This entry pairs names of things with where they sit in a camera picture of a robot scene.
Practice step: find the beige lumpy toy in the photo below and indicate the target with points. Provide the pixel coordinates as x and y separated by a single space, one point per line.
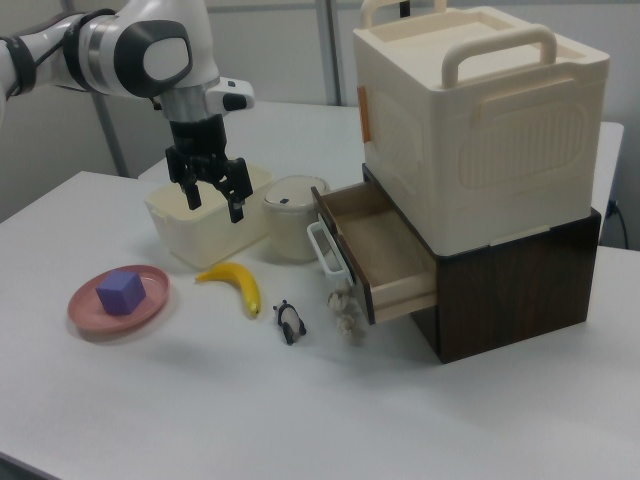
345 325

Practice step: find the pink plate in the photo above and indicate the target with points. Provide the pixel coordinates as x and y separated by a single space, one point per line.
90 315

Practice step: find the yellow toy banana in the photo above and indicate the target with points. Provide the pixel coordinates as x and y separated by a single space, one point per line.
235 275

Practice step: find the cream lidded container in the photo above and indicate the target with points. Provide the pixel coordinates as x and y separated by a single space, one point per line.
290 235

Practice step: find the cream open plastic bin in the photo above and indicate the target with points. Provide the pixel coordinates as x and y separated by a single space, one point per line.
200 240

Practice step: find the purple cube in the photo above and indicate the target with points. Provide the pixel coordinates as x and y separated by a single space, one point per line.
120 295

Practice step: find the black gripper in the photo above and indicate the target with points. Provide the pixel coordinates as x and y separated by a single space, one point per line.
197 135

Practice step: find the small panda toy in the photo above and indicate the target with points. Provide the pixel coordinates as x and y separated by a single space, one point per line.
290 320

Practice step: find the dark wood cabinet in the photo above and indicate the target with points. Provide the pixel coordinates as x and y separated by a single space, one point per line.
500 300

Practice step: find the cream storage cabinet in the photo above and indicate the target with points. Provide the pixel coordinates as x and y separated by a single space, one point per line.
425 125

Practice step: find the open wooden drawer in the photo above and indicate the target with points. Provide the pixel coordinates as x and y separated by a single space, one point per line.
380 250

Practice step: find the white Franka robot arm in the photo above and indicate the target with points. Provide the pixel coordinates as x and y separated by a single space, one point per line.
150 50

